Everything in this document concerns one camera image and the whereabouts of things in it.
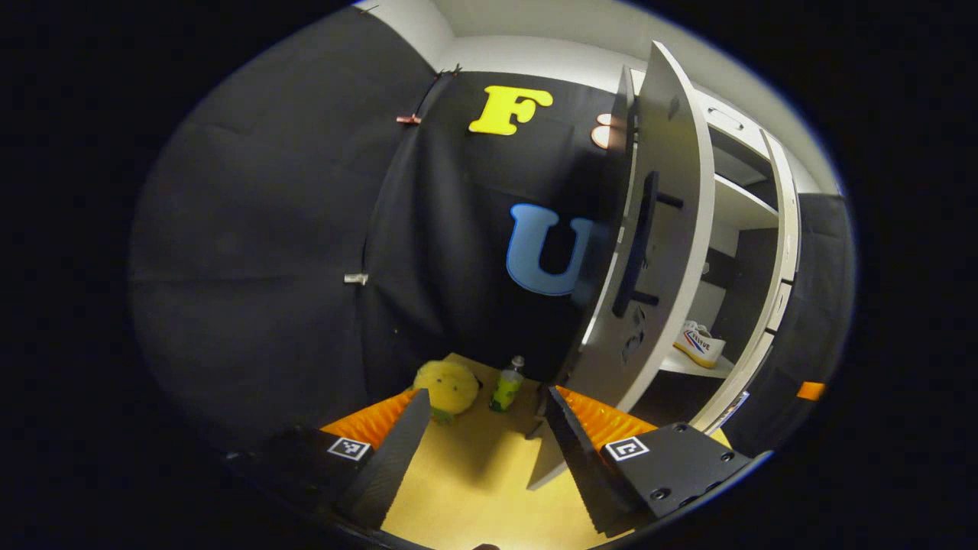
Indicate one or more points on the copper cloth clip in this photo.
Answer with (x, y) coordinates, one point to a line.
(409, 119)

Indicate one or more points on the silver cloth clip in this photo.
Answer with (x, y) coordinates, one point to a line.
(355, 279)

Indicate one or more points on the white canvas shoe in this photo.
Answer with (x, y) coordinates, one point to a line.
(699, 347)

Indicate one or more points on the green plastic bottle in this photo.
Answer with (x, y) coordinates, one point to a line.
(506, 389)

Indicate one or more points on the white shoe cabinet door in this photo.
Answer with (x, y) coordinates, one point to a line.
(787, 237)
(672, 153)

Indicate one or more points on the white cabinet shelf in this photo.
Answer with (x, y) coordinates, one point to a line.
(741, 206)
(695, 365)

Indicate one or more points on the yellow plush toy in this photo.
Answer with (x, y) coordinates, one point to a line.
(447, 386)

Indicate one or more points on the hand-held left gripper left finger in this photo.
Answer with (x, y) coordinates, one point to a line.
(397, 458)

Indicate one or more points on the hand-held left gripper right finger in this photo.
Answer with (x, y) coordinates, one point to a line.
(581, 466)

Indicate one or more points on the white grey shoe cabinet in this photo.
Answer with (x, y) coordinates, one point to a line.
(745, 298)

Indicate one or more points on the white cabinet drawer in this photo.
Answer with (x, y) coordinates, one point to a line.
(737, 103)

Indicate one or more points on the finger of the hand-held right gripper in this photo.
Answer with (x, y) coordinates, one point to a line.
(811, 391)

